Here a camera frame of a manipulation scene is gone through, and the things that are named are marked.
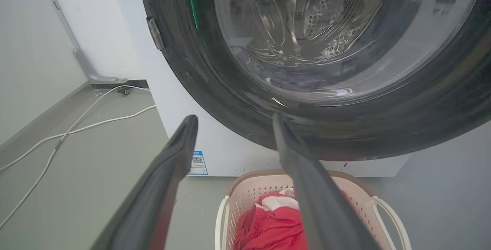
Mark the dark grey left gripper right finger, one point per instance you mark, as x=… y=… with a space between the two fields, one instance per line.
x=322 y=204

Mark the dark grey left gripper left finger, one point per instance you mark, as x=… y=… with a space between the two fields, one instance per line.
x=153 y=196

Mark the round black washing machine door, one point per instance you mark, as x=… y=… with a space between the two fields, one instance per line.
x=326 y=69

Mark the white washing machine body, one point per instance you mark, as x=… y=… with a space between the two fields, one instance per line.
x=226 y=146

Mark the white and pink garment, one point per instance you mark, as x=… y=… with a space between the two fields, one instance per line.
x=278 y=201

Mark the red garment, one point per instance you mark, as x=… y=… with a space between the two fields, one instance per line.
x=272 y=227

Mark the blue QR code sticker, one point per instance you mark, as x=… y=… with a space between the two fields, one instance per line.
x=198 y=163

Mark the cream perforated laundry basket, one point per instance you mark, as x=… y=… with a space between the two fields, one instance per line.
x=249 y=200

